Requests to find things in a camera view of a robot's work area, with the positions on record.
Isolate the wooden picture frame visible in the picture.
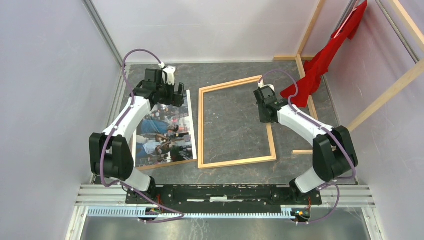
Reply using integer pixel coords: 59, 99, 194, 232
197, 75, 277, 169

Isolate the printed colour photo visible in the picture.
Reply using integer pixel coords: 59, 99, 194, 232
130, 90, 197, 167

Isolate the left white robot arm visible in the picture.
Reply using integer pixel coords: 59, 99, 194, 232
88, 66, 184, 204

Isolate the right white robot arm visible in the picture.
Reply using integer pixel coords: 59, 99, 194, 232
253, 85, 358, 204

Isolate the red cloth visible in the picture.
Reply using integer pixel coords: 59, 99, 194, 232
280, 0, 368, 108

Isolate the brown backing board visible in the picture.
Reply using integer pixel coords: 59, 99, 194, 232
136, 159, 197, 171

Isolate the wooden stand structure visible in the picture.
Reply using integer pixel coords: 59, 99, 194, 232
273, 0, 424, 156

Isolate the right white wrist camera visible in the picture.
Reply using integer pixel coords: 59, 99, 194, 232
259, 84, 276, 98

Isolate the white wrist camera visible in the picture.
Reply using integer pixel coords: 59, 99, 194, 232
259, 84, 276, 98
158, 62, 177, 86

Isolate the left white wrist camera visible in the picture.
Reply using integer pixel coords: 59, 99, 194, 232
158, 62, 177, 86

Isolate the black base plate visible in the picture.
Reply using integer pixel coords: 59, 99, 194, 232
146, 184, 323, 215

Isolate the aluminium rail base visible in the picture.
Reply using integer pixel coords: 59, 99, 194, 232
76, 185, 376, 220

